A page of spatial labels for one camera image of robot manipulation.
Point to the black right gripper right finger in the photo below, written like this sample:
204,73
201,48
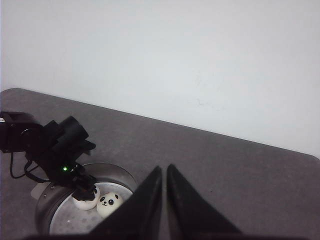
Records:
192,217

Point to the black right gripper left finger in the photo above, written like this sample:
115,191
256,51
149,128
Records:
138,218

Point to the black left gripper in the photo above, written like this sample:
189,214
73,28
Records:
62,168

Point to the white panda bun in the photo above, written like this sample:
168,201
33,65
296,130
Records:
86,202
108,203

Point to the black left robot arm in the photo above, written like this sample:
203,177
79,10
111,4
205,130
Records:
20,132

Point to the stainless steel steamer pot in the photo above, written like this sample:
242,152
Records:
56,211

